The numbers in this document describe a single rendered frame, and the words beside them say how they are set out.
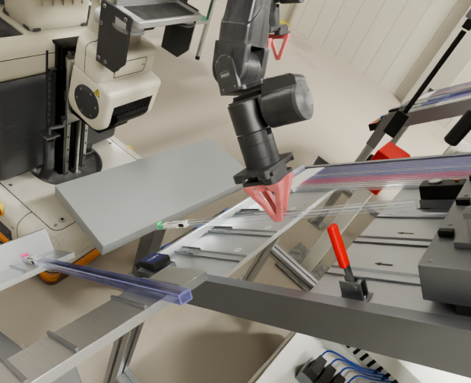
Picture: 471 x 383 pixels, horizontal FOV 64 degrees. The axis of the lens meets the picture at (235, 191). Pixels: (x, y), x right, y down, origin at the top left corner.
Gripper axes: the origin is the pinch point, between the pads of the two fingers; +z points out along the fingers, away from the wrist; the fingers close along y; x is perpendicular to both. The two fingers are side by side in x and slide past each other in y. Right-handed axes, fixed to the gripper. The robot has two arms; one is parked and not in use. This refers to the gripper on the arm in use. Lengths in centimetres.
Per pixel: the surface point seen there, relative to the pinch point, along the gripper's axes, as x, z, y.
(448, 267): -25.1, 4.1, -10.1
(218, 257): 17.1, 8.3, 1.1
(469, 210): -27.6, -0.2, -4.9
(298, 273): 37, 51, 64
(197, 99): 145, -27, 178
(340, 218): 29, 43, 97
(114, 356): 53, 30, -8
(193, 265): 20.9, 8.0, -2.6
